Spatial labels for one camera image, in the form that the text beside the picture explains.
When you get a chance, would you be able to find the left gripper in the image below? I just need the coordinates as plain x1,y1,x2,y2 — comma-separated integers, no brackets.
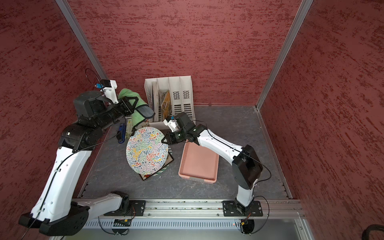
95,96,139,130

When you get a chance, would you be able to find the green microfibre cloth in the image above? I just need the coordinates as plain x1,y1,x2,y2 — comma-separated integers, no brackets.
118,89,155,128

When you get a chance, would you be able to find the square flower plate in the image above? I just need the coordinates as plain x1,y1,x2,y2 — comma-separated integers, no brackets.
139,152,174,181

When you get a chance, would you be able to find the colourful patterned round plate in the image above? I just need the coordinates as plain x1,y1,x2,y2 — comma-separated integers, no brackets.
126,127,169,175

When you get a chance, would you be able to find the green striped round plate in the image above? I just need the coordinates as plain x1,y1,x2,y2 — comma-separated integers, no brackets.
152,166,168,177

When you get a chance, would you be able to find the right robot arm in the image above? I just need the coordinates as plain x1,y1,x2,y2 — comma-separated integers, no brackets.
162,112,264,216

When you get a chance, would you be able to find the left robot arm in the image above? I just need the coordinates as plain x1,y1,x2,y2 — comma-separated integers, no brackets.
19,91,139,237

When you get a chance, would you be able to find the white book in organizer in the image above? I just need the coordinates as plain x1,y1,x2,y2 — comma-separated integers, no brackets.
152,81,159,122

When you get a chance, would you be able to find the yellow cover book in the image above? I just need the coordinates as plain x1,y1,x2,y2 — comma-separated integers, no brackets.
161,91,172,121

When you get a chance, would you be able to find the pink plastic basket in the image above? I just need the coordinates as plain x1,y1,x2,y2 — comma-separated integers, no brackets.
179,142,219,184

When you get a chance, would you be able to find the white file organizer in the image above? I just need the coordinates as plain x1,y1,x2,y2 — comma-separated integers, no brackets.
144,76,196,129

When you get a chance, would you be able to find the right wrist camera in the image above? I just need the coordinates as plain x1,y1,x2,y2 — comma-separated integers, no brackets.
163,117,179,133

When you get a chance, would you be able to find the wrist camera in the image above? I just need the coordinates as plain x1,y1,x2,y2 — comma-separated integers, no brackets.
95,80,119,104
163,117,179,133

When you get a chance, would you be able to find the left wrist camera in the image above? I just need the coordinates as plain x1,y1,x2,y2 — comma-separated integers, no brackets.
95,80,119,104

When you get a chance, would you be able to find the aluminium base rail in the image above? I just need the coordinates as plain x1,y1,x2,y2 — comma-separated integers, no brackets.
61,198,305,219

